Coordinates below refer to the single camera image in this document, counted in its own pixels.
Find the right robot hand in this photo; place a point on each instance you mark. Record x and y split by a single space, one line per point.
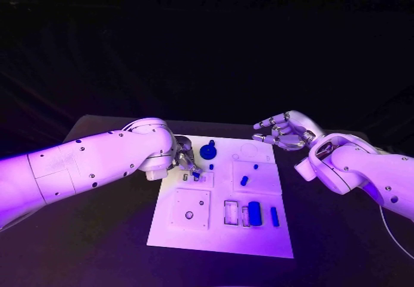
287 132

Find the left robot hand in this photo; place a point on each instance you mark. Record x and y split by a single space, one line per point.
184 157

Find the blue plug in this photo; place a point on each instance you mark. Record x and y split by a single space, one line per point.
195 174

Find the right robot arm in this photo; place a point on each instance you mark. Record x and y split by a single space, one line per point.
365 170

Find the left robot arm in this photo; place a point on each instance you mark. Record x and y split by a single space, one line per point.
96 161

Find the white task board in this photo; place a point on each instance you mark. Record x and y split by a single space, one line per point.
222 201

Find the blue gear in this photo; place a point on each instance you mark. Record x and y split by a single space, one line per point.
208 151

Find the blue oblong peg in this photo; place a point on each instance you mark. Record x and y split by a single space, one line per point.
244 180

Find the thick blue cylinder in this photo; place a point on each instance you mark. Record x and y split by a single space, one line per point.
254 213

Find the thin blue cylinder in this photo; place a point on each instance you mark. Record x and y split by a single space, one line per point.
274 216

